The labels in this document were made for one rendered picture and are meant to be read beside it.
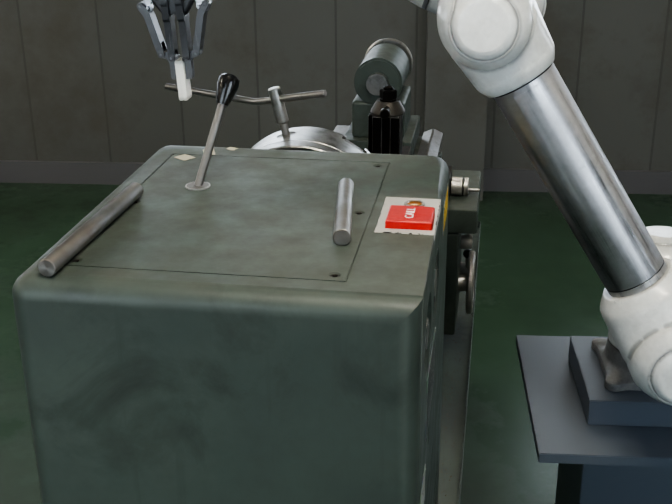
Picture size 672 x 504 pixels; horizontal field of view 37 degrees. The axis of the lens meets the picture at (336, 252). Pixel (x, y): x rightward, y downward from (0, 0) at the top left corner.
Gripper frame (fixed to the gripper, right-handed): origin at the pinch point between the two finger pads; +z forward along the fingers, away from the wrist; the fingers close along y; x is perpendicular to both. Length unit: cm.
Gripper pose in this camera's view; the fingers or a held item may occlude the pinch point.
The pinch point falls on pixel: (183, 78)
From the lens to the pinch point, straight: 180.1
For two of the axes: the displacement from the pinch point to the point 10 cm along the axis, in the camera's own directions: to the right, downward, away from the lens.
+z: 0.6, 9.2, 3.8
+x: -1.6, 3.8, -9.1
